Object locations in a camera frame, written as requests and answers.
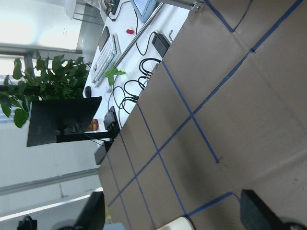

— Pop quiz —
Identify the green potted plant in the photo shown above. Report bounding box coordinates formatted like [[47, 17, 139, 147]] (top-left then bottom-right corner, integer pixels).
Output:
[[0, 52, 89, 128]]

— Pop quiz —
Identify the white keyboard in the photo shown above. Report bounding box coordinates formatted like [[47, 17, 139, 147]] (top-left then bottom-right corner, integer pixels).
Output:
[[90, 34, 120, 87]]

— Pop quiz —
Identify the black power adapter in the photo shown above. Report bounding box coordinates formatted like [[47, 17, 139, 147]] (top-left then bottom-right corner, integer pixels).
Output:
[[152, 32, 170, 58]]

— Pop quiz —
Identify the aluminium frame post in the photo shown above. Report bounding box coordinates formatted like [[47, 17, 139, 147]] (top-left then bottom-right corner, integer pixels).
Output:
[[158, 0, 204, 13]]

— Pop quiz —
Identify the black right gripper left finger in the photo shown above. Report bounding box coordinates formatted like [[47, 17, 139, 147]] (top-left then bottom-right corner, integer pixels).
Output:
[[73, 191, 106, 230]]

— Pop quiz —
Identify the black monitor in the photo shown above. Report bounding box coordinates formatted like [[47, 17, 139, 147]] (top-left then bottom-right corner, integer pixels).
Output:
[[26, 96, 102, 147]]

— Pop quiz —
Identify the red small object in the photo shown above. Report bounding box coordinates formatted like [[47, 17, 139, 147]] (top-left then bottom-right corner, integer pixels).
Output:
[[126, 29, 134, 35]]

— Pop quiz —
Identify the black usb hub box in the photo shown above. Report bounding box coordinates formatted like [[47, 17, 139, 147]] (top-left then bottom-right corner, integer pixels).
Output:
[[104, 106, 120, 139]]

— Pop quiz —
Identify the cream plastic tray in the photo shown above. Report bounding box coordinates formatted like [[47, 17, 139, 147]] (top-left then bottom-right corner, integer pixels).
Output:
[[157, 217, 194, 230]]

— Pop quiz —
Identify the green handled grabber stick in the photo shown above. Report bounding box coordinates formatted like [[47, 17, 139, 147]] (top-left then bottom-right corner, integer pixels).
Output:
[[104, 3, 164, 86]]

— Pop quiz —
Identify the blue teach pendant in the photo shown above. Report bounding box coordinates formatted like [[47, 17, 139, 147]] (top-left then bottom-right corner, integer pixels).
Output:
[[131, 0, 158, 23]]

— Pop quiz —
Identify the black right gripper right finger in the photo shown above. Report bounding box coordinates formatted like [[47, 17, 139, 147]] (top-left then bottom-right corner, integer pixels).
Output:
[[240, 189, 289, 230]]

